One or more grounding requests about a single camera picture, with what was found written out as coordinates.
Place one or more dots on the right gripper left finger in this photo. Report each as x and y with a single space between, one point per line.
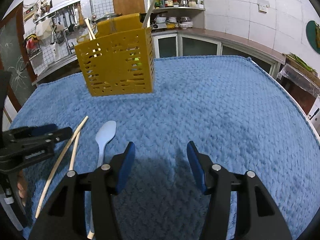
108 181

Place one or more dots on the steel cooking pot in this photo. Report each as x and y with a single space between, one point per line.
106 17

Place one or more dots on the light blue plastic spoon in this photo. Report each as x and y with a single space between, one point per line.
105 134

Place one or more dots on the green round wall plate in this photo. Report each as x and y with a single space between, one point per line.
312 35

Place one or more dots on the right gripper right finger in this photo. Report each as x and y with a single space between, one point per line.
214 180

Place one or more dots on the wooden chopstick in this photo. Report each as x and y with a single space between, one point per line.
90 31
148 14
75 146

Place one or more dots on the wooden cutting board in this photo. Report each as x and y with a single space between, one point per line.
126 7

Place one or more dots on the hanging utensil rack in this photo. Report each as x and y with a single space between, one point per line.
48 26

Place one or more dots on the white wall socket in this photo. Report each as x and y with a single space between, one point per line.
263 6

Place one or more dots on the wooden chopstick diagonal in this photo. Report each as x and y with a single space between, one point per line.
56 165

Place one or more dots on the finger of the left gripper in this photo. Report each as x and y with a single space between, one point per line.
22 153
26 132

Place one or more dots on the corner wall shelf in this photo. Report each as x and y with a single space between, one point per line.
193 9

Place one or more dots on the blue textured towel mat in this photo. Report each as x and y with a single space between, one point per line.
229 107

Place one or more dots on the brown framed glass door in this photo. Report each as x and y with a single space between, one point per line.
14 58

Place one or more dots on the person's left hand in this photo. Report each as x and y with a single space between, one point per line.
22 187

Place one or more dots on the yellow perforated utensil holder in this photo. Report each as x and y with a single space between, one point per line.
103 60

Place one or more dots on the green handled knife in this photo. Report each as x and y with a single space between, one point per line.
134 70

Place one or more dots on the kitchen counter cabinets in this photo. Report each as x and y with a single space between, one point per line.
194 42

